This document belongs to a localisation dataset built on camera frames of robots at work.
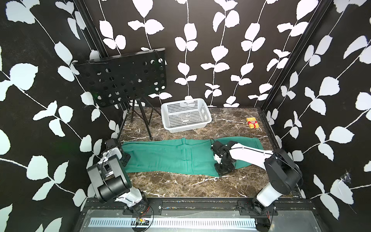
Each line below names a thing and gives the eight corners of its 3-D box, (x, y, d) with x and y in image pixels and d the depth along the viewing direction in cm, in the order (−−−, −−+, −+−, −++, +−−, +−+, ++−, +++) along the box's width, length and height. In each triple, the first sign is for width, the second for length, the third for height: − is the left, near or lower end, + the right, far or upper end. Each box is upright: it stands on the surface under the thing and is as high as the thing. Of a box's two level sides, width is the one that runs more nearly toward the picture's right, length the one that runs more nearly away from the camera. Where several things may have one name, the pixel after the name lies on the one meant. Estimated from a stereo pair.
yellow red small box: (249, 128, 111) (250, 126, 109) (246, 118, 117) (246, 117, 115) (258, 128, 111) (259, 126, 109) (255, 118, 117) (256, 117, 115)
